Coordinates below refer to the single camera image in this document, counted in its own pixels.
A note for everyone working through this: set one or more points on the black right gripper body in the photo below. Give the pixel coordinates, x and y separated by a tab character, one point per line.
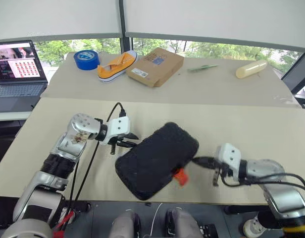
223	168

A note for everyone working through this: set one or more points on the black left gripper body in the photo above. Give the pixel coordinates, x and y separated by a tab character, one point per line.
114	146

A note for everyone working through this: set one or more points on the black fuzzy pouch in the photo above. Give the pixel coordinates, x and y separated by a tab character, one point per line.
155	158

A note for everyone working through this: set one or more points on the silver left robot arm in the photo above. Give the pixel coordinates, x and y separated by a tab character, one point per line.
68	148

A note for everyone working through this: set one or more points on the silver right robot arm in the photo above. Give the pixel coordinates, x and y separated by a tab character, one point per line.
273	178

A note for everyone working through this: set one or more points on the green plastic tool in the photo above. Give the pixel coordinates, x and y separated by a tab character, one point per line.
202	68

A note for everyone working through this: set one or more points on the black white floor device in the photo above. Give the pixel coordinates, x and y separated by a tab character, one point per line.
208	230

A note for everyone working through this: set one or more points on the grey rounded shape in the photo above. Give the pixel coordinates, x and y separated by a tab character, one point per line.
183	223
125	225

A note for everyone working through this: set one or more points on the plain white shoe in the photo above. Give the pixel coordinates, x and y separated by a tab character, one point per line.
254	226

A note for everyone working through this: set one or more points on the yellow canvas sneaker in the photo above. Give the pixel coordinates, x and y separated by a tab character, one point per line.
115	70

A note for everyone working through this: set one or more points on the flat brown cardboard box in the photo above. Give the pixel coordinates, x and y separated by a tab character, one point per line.
155	68

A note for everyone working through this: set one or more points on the blue tape roll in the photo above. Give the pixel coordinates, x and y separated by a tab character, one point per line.
86	59

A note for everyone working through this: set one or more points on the red tape strip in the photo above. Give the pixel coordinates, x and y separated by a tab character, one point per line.
63	223

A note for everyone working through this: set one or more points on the cream plastic cylinder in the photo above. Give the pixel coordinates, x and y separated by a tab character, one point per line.
251	69

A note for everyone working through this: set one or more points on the dark monitor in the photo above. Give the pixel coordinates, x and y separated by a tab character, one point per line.
297	74

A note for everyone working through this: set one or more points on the open laptop computer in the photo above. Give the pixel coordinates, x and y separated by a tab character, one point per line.
16	74

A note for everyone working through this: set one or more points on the white roller blind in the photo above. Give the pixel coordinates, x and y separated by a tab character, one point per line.
217	19
56	17

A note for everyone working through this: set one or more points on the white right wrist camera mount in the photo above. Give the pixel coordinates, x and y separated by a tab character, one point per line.
229	155

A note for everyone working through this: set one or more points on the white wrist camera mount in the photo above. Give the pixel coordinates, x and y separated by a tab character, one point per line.
117	126
229	155

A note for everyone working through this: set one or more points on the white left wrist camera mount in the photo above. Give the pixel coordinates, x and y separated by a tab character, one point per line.
117	126

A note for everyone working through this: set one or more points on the dark window frame post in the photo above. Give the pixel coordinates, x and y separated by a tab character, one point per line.
124	24

